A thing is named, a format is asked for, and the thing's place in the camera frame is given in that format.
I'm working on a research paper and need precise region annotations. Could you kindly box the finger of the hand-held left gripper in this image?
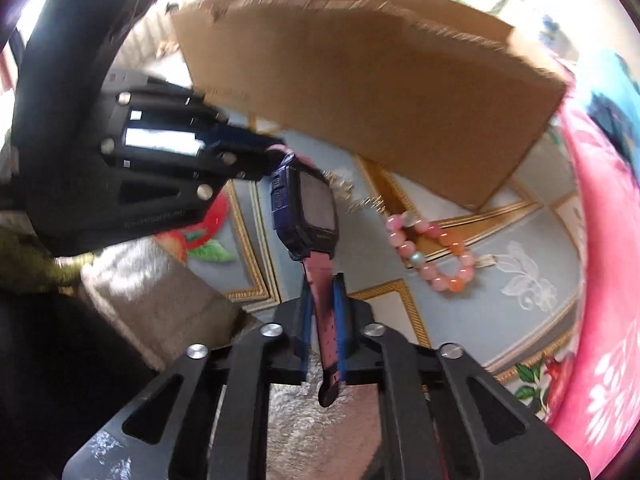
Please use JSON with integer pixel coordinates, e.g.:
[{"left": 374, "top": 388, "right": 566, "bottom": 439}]
[
  {"left": 101, "top": 76, "right": 231, "bottom": 131},
  {"left": 27, "top": 124, "right": 288, "bottom": 257}
]

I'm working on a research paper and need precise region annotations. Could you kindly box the person's left forearm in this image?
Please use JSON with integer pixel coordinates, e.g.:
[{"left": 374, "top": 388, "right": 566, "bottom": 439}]
[{"left": 0, "top": 225, "right": 96, "bottom": 293}]

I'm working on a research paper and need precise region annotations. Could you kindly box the cardboard box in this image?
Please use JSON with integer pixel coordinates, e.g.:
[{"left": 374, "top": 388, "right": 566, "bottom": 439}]
[{"left": 170, "top": 0, "right": 571, "bottom": 211}]

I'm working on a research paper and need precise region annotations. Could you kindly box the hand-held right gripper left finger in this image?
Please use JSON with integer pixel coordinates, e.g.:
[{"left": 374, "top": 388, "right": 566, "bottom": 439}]
[{"left": 62, "top": 279, "right": 314, "bottom": 480}]

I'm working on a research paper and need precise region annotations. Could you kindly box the white radiator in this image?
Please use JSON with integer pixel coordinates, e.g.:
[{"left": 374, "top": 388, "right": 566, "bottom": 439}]
[{"left": 120, "top": 10, "right": 176, "bottom": 68}]

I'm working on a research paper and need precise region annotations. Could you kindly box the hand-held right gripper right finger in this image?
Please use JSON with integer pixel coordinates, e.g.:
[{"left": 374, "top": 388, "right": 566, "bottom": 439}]
[{"left": 331, "top": 272, "right": 587, "bottom": 480}]

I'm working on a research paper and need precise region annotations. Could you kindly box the fruit print bed sheet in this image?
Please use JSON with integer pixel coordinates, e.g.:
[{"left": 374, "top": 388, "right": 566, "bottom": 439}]
[{"left": 155, "top": 125, "right": 586, "bottom": 411}]

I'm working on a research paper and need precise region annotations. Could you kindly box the blue and pink quilt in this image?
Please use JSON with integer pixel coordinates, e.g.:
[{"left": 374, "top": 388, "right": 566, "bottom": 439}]
[{"left": 540, "top": 10, "right": 640, "bottom": 161}]

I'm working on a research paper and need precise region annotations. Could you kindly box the gold butterfly pendant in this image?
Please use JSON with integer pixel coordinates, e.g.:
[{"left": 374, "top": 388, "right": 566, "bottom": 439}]
[{"left": 327, "top": 170, "right": 388, "bottom": 216}]

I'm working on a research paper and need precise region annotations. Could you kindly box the pink floral blanket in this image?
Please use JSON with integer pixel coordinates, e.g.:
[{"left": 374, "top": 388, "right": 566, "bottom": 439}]
[{"left": 545, "top": 55, "right": 640, "bottom": 480}]

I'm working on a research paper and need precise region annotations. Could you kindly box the pink bead bracelet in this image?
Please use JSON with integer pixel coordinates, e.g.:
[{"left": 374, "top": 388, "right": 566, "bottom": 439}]
[{"left": 385, "top": 212, "right": 478, "bottom": 295}]

